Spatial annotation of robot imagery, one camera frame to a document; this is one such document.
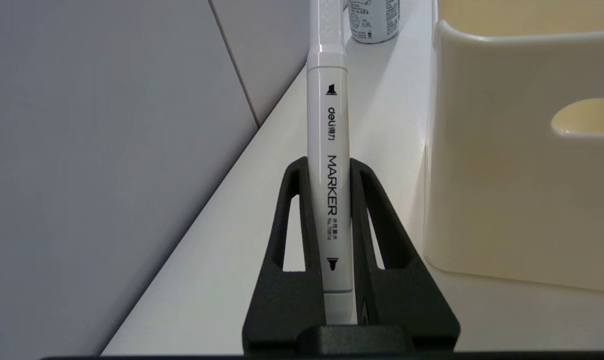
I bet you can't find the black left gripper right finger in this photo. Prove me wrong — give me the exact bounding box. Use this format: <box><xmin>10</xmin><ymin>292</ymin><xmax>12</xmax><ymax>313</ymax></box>
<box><xmin>350</xmin><ymin>158</ymin><xmax>461</xmax><ymax>353</ymax></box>

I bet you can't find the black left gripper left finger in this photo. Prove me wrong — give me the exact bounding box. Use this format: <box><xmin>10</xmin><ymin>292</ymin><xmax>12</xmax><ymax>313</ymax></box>
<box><xmin>242</xmin><ymin>156</ymin><xmax>327</xmax><ymax>357</ymax></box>

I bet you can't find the white black-capped marker pen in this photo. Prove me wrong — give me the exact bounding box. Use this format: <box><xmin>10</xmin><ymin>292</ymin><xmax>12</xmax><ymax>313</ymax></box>
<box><xmin>306</xmin><ymin>0</ymin><xmax>357</xmax><ymax>326</ymax></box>

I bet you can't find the cream plastic basket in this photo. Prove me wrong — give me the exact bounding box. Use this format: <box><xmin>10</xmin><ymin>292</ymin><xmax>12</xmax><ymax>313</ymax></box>
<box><xmin>423</xmin><ymin>0</ymin><xmax>604</xmax><ymax>295</ymax></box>

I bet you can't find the blue-capped spray can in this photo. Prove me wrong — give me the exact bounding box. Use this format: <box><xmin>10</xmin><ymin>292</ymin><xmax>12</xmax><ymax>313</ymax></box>
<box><xmin>348</xmin><ymin>0</ymin><xmax>401</xmax><ymax>45</ymax></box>

